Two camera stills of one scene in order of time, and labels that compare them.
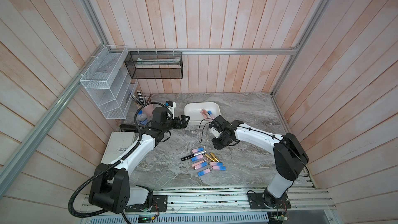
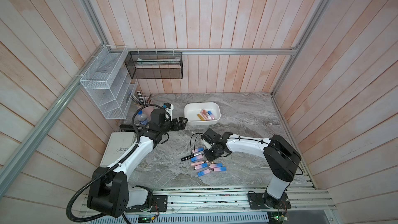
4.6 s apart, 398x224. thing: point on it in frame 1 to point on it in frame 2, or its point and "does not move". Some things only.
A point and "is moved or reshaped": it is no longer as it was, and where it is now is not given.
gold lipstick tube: (214, 156) is moved or reshaped
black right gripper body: (219, 142) to (212, 153)
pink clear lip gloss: (204, 113) does not move
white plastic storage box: (201, 113) does not move
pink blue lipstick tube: (210, 113) does not move
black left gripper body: (175, 124) does not move
